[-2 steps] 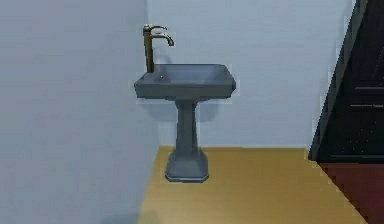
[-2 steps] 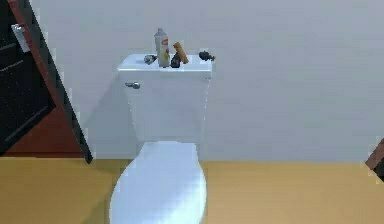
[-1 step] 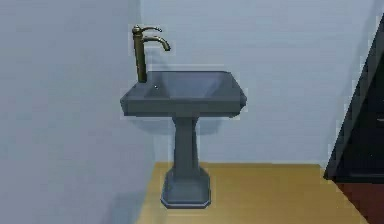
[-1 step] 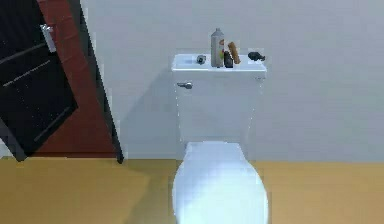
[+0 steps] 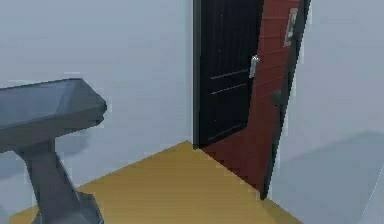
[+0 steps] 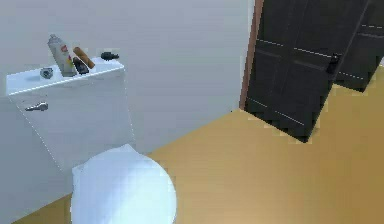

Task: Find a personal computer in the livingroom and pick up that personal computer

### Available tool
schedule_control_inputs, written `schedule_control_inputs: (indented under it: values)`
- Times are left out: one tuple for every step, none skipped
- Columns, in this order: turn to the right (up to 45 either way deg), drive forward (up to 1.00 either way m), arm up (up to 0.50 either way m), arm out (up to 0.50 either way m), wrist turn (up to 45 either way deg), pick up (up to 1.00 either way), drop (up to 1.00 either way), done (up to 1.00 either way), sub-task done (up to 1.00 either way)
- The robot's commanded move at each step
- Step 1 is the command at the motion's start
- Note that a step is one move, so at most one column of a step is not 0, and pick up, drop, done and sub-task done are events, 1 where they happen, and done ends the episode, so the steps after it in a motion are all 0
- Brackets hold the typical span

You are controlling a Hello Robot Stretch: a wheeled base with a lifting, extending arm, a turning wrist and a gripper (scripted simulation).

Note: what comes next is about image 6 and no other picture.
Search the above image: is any small dark round object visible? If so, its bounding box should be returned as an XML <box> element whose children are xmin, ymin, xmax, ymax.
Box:
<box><xmin>100</xmin><ymin>51</ymin><xmax>120</xmax><ymax>62</ymax></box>

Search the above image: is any white toilet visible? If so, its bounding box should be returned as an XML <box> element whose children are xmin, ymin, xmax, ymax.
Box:
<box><xmin>4</xmin><ymin>56</ymin><xmax>178</xmax><ymax>224</ymax></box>

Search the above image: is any black room door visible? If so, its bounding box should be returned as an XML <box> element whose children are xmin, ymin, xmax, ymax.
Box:
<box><xmin>244</xmin><ymin>0</ymin><xmax>384</xmax><ymax>144</ymax></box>

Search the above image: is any small black flat object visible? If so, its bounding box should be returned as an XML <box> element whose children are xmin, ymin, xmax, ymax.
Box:
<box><xmin>72</xmin><ymin>56</ymin><xmax>90</xmax><ymax>76</ymax></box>

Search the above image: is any grey spray bottle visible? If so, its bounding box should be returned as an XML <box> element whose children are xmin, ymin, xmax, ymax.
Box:
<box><xmin>47</xmin><ymin>33</ymin><xmax>78</xmax><ymax>78</ymax></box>

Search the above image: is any small grey round object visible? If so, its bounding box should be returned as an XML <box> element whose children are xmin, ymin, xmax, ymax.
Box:
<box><xmin>39</xmin><ymin>67</ymin><xmax>55</xmax><ymax>80</ymax></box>

